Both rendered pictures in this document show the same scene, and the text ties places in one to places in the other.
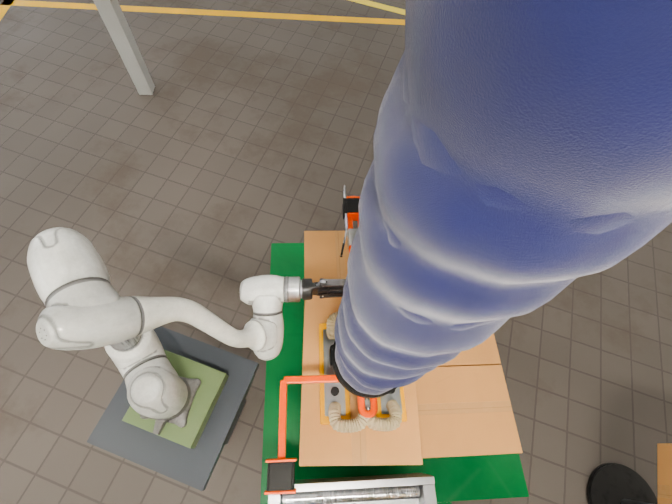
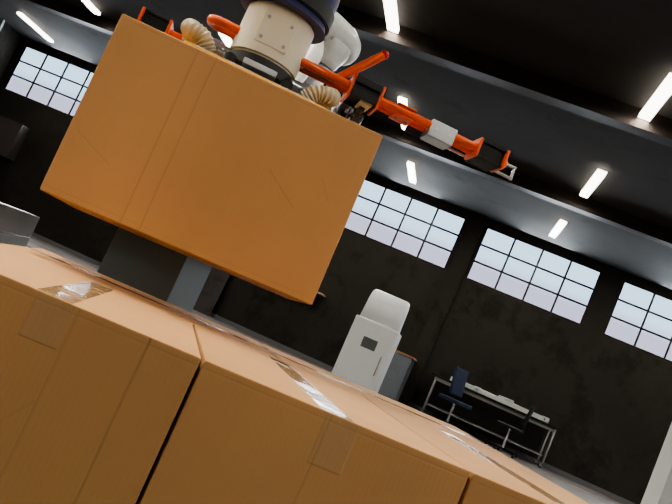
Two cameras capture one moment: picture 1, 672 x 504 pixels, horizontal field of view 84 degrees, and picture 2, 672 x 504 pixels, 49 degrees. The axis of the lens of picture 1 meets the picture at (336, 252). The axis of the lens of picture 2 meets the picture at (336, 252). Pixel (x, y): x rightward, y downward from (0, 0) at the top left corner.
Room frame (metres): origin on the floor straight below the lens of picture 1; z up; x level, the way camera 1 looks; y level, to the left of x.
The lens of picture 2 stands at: (0.54, -1.86, 0.64)
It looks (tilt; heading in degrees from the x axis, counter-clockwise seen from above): 6 degrees up; 88
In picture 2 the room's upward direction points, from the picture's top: 24 degrees clockwise
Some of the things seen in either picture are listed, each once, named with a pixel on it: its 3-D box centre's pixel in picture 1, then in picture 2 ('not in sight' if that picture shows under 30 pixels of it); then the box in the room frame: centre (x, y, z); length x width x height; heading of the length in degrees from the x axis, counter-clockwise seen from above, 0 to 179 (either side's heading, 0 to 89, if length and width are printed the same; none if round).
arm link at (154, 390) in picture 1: (155, 390); not in sight; (0.11, 0.58, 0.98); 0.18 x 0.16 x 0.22; 42
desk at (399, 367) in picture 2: not in sight; (385, 371); (2.68, 11.57, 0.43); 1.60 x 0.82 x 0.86; 77
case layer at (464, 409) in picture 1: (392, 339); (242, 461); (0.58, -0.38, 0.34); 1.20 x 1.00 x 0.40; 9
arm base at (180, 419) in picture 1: (167, 402); not in sight; (0.09, 0.58, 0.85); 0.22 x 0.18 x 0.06; 175
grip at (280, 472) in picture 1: (281, 475); (155, 26); (-0.08, 0.08, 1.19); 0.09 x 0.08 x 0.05; 98
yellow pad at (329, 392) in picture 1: (333, 370); not in sight; (0.24, -0.04, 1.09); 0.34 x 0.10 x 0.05; 8
